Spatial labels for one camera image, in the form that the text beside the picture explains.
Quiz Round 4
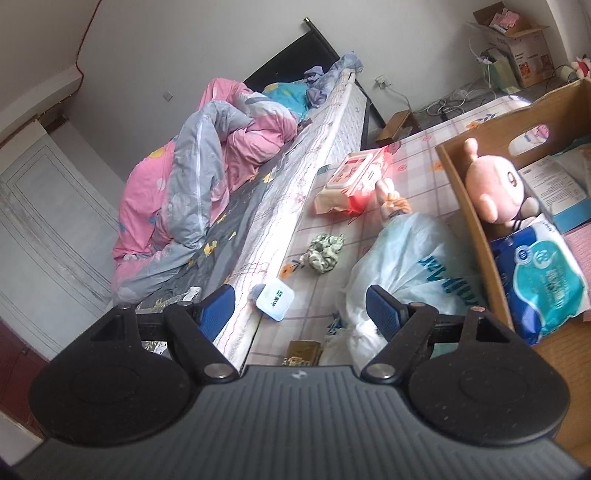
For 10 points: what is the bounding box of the blue tissue package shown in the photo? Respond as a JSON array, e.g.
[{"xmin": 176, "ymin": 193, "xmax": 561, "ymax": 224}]
[{"xmin": 490, "ymin": 217, "xmax": 590, "ymax": 346}]

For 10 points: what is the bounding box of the pink round plush toy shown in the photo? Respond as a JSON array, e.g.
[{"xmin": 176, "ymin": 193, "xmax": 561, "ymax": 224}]
[{"xmin": 464, "ymin": 138, "xmax": 541, "ymax": 231}]

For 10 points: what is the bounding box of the white blue paper box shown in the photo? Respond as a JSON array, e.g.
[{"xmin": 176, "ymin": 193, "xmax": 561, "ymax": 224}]
[{"xmin": 518, "ymin": 157, "xmax": 590, "ymax": 234}]

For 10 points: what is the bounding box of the cotton swab bag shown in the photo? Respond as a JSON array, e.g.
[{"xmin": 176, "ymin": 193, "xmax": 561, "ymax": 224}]
[{"xmin": 552, "ymin": 143, "xmax": 591, "ymax": 195}]

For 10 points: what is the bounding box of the dark floral bed sheet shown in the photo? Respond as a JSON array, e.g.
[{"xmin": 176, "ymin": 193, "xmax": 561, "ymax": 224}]
[{"xmin": 133, "ymin": 119, "xmax": 334, "ymax": 315}]

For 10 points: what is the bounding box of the large white plastic bag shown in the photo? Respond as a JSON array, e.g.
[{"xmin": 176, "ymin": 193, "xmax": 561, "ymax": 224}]
[{"xmin": 320, "ymin": 213, "xmax": 487, "ymax": 370}]

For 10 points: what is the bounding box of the small white bottle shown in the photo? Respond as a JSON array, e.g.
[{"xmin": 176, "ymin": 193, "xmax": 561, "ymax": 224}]
[{"xmin": 249, "ymin": 278, "xmax": 296, "ymax": 322}]

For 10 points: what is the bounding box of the gold tissue pack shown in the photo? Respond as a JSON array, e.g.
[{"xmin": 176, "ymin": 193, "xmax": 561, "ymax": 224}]
[{"xmin": 283, "ymin": 340, "xmax": 322, "ymax": 367}]

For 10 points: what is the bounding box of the green patterned scrunchie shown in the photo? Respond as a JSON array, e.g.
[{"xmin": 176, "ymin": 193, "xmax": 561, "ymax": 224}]
[{"xmin": 300, "ymin": 233, "xmax": 345, "ymax": 274}]

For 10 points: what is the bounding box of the orange striped rolled towel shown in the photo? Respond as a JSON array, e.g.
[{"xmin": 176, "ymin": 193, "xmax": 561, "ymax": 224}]
[{"xmin": 375, "ymin": 178, "xmax": 413, "ymax": 222}]

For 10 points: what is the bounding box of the pink grey duvet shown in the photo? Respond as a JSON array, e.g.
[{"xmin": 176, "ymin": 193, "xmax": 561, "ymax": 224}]
[{"xmin": 111, "ymin": 78, "xmax": 298, "ymax": 304}]

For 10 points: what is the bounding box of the pink wet wipes pack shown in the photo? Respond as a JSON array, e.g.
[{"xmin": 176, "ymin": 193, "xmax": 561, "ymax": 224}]
[{"xmin": 314, "ymin": 146, "xmax": 394, "ymax": 216}]

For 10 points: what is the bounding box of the white panelled door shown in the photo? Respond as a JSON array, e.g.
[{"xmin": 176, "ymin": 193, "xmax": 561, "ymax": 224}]
[{"xmin": 1, "ymin": 133, "xmax": 117, "ymax": 360}]

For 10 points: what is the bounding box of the pink knitted cloth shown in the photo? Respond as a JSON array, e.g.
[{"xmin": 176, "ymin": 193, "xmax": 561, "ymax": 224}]
[{"xmin": 565, "ymin": 223, "xmax": 591, "ymax": 297}]

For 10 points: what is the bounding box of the white mattress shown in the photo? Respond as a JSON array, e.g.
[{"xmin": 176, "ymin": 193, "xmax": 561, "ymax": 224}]
[{"xmin": 214, "ymin": 69, "xmax": 367, "ymax": 369}]

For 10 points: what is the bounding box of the brown cardboard box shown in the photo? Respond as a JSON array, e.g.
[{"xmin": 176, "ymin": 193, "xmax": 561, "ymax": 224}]
[{"xmin": 437, "ymin": 79, "xmax": 590, "ymax": 463}]

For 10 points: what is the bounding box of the green paper bag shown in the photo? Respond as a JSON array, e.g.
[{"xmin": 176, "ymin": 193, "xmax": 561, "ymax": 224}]
[{"xmin": 486, "ymin": 48, "xmax": 521, "ymax": 95}]

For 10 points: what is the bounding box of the black headboard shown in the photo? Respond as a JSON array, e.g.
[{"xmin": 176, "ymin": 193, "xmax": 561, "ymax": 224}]
[{"xmin": 243, "ymin": 17, "xmax": 386, "ymax": 148}]

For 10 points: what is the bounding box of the small plush doll on floor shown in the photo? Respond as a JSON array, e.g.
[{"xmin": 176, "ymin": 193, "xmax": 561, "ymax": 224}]
[{"xmin": 571, "ymin": 54, "xmax": 591, "ymax": 79}]

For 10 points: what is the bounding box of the wall power socket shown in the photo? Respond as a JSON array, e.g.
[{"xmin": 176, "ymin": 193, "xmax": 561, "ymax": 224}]
[{"xmin": 375, "ymin": 75, "xmax": 392, "ymax": 89}]

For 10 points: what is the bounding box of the open cardboard box by wall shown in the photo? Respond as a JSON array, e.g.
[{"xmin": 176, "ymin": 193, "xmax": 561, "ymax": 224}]
[{"xmin": 473, "ymin": 2, "xmax": 554, "ymax": 88}]

